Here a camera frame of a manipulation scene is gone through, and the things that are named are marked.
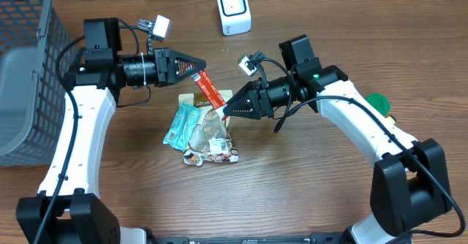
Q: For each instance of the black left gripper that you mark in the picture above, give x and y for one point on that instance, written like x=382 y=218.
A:
x=163 y=61

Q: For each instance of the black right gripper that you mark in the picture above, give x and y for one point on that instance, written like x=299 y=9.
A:
x=259 y=101

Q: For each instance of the red snack stick packet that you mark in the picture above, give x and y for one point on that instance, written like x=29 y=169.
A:
x=216 y=100

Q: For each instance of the brown snack pouch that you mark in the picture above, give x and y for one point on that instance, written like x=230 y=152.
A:
x=210 y=140

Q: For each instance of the teal Kleenex tissue pack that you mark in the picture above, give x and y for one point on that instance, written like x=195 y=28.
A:
x=182 y=127

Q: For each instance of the green lid jar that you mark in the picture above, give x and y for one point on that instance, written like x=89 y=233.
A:
x=379 y=102

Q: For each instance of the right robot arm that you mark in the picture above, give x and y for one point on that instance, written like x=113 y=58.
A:
x=410 y=183

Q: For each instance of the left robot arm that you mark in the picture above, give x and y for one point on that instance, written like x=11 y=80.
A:
x=67 y=207

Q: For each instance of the white barcode scanner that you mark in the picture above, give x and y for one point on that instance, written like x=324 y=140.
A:
x=235 y=16

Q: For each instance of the grey plastic mesh basket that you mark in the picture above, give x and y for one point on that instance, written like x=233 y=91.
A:
x=32 y=98

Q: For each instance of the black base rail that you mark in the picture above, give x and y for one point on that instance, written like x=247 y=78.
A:
x=313 y=238

